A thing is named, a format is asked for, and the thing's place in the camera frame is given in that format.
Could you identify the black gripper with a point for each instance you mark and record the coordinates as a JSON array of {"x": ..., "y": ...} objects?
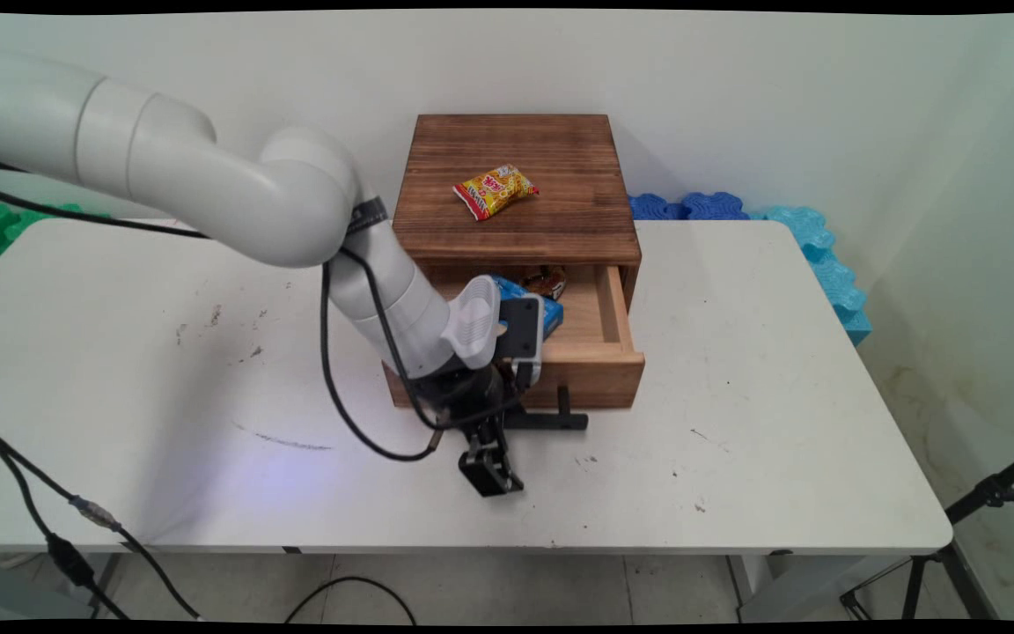
[{"x": 467, "y": 396}]

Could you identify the brown wooden drawer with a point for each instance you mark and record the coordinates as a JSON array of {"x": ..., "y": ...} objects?
[{"x": 599, "y": 374}]

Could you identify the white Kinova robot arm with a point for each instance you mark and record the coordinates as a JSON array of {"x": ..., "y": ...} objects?
[{"x": 199, "y": 185}]

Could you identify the blue snack packet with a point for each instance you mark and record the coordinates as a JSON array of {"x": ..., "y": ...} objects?
[{"x": 551, "y": 313}]

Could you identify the dark brown snack packet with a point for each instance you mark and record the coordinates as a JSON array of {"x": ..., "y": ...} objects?
[{"x": 547, "y": 280}]

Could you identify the yellow red snack packet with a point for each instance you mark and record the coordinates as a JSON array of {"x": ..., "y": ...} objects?
[{"x": 495, "y": 191}]

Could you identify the brown wooden drawer cabinet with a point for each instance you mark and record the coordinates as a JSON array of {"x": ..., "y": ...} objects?
[{"x": 516, "y": 176}]

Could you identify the dark blue foam puzzle mat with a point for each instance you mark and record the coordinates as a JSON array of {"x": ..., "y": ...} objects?
[{"x": 687, "y": 208}]

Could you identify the white table leg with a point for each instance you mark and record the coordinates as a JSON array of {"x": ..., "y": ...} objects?
[
  {"x": 102, "y": 577},
  {"x": 789, "y": 586}
]

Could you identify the light blue foam puzzle mat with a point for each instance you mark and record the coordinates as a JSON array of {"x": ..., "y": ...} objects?
[{"x": 833, "y": 273}]

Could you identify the black tripod stand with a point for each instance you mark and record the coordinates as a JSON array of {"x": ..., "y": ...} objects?
[{"x": 956, "y": 528}]

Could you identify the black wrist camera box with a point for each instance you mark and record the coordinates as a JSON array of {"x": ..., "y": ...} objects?
[{"x": 520, "y": 330}]

